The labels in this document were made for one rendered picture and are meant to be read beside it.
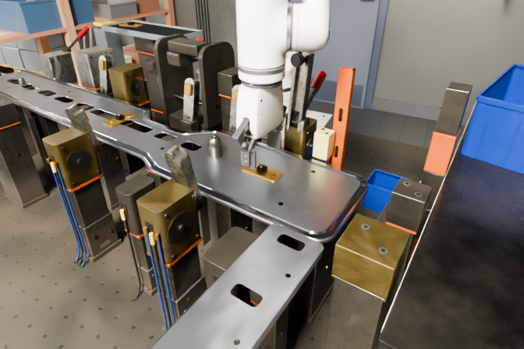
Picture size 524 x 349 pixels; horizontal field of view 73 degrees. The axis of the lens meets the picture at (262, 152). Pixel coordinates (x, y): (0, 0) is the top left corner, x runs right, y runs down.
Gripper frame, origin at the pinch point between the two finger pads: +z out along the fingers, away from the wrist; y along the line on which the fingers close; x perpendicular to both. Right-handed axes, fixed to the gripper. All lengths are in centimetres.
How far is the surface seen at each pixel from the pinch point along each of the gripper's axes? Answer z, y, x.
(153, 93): 3, -15, -51
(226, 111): 3.3, -18.2, -24.2
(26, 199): 32, 19, -76
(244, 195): 4.4, 8.8, 1.9
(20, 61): 86, -138, -444
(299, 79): -11.1, -15.3, -0.5
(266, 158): 4.5, -4.8, -2.1
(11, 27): 18, -75, -282
